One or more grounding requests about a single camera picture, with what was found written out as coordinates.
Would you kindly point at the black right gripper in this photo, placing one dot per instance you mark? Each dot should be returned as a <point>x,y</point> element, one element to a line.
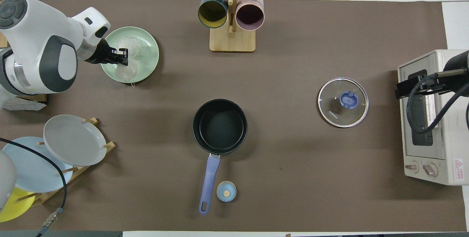
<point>427,86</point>

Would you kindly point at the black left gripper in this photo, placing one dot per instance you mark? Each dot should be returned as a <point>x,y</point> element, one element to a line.
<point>104,54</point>

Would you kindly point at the white vermicelli bundle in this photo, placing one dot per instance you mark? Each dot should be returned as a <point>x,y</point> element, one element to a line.
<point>126,72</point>

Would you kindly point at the glass lid with blue knob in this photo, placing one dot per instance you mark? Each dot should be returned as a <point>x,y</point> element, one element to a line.
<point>349,99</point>

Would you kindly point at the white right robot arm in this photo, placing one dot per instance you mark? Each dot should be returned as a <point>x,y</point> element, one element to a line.
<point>460,65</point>

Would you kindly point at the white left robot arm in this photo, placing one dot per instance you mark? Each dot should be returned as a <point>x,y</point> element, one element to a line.
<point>36,46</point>

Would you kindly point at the green plate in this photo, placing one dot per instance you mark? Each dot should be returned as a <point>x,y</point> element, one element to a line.
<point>148,61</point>

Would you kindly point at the grey plate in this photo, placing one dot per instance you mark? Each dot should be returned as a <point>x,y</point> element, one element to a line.
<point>73,140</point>

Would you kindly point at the light blue plate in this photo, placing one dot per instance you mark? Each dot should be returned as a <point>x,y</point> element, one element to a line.
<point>33,171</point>

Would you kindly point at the wooden plate rack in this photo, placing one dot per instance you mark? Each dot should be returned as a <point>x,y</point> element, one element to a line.
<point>41,198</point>

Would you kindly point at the yellow plate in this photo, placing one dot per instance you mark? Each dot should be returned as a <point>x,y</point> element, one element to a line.
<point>18,207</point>

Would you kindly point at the cream toaster oven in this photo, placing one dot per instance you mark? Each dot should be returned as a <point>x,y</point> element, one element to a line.
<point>439,171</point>

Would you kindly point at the dark teal mug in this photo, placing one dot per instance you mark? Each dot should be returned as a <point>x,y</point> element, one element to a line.
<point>212,13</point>

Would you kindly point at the wooden shelf with marbled sides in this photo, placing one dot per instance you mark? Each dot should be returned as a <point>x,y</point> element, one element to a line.
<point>25,104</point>

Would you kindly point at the wooden mug tree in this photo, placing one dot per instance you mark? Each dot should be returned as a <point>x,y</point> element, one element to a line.
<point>232,43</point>

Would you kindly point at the pink mug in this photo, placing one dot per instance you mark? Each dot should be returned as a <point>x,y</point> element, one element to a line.
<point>250,15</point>

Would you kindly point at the brown table mat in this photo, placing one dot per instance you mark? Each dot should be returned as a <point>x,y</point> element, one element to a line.
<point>293,174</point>

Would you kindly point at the small blue bell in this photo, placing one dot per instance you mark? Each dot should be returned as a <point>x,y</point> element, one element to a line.
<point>226,191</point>

